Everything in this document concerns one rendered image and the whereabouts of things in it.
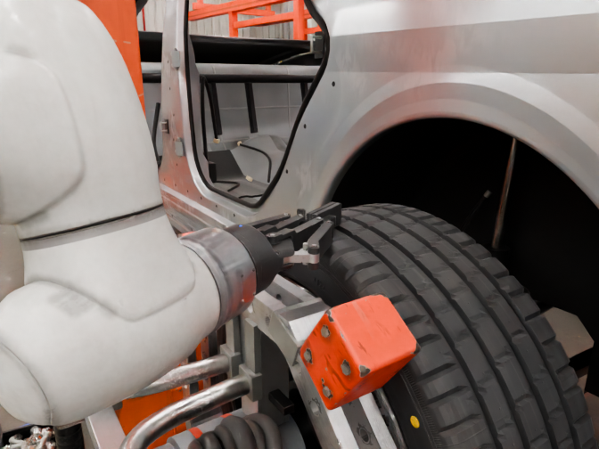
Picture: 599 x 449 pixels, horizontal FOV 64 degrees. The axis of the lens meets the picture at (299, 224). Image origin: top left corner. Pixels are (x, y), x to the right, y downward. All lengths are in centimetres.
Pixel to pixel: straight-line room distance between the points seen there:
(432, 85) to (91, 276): 65
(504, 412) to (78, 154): 47
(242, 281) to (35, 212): 18
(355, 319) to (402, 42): 57
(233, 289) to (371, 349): 14
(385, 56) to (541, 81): 31
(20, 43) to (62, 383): 20
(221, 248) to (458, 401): 28
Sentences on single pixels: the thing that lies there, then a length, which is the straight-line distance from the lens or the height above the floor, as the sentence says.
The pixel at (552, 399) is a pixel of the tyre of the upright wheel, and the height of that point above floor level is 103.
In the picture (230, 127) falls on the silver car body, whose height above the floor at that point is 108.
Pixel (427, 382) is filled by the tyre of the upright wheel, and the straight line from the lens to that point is 52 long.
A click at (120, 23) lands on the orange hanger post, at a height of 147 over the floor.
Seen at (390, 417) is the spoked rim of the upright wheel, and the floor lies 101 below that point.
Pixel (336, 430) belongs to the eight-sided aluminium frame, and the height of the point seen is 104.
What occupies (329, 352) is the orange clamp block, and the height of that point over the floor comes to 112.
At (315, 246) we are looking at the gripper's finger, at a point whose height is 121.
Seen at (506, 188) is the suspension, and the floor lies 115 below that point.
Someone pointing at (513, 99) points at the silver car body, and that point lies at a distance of 76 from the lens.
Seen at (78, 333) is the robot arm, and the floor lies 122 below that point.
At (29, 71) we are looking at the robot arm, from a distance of 33.
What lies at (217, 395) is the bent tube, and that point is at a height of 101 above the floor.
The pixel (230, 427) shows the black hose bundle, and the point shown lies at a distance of 51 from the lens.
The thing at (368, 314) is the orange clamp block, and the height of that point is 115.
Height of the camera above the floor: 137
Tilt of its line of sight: 17 degrees down
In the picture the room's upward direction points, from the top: straight up
